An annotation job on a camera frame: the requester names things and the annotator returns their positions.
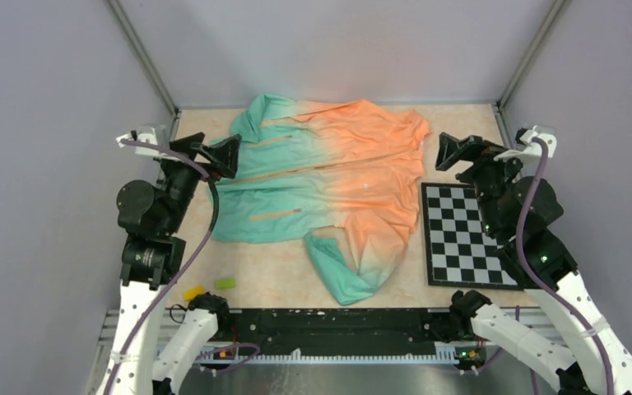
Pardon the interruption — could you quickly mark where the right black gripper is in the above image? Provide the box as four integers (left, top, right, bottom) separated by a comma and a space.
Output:
434, 132, 532, 236

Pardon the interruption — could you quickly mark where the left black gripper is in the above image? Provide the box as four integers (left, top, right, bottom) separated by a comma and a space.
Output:
160, 130, 242, 232

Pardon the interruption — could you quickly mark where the teal and orange jacket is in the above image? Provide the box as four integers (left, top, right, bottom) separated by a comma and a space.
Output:
212, 94, 431, 305

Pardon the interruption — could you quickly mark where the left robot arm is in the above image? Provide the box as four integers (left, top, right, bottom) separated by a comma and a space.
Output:
96, 131, 242, 394

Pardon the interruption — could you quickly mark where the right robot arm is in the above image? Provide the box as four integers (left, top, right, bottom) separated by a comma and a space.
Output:
435, 127, 632, 394

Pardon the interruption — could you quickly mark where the black white checkerboard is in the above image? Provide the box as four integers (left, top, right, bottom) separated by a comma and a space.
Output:
421, 183, 520, 290

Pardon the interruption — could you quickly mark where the green block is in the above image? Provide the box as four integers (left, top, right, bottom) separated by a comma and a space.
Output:
214, 277, 236, 290

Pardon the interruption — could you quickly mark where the yellow block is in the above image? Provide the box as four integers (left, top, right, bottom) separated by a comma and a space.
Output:
183, 286, 205, 302

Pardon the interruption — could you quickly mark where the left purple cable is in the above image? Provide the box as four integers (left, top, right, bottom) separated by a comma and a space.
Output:
103, 138, 221, 395

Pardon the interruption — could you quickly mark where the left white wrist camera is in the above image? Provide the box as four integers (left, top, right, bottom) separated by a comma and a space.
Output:
116, 124, 169, 158

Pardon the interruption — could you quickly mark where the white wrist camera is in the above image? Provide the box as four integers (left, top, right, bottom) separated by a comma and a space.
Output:
116, 124, 169, 158
493, 125, 557, 162

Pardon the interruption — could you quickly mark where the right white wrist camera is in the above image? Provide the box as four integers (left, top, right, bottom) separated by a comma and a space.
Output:
493, 125, 557, 162

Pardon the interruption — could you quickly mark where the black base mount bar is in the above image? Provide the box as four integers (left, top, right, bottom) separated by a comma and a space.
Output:
212, 308, 459, 357

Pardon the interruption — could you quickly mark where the aluminium front rail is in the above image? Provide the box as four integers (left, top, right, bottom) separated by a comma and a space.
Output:
89, 295, 574, 394

